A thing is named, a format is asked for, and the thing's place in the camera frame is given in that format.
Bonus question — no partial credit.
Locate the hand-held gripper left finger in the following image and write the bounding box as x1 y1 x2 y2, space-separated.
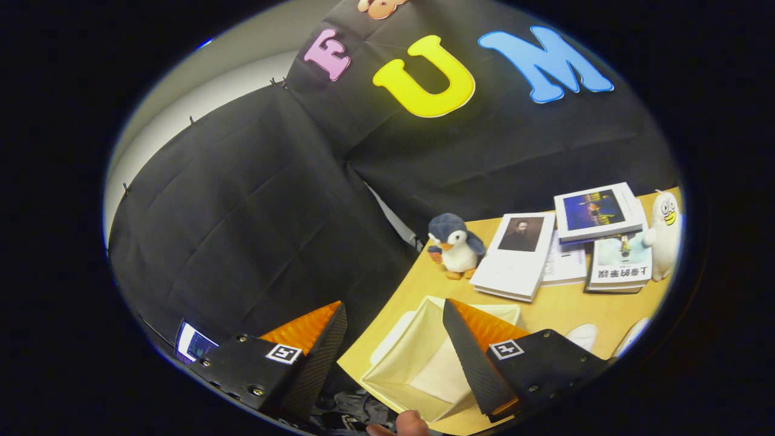
185 301 349 424

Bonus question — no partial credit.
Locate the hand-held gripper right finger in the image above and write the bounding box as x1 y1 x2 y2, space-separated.
442 299 609 423

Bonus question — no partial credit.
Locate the cream fabric storage box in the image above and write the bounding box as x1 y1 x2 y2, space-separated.
360 296 523 423

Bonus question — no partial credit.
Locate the white canvas shoe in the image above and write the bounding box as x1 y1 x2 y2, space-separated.
612 317 650 358
565 323 599 353

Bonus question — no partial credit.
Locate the white portrait cover book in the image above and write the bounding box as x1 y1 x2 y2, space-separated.
469 211 556 302

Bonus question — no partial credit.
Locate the blue penguin plush toy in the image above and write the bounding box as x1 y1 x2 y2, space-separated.
427 213 487 280

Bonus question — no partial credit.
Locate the computer monitor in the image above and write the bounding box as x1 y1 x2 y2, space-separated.
176 321 219 364

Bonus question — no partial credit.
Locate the thin white booklet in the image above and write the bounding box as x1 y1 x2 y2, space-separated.
541 230 588 286

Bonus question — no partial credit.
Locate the pale blue cover book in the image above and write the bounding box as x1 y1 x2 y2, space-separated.
584 233 653 294

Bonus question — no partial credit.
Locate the dark blue cover book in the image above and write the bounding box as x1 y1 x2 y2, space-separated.
554 182 644 244

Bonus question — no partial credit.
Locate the white duck plush toy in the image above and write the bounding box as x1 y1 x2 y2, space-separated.
643 190 683 282

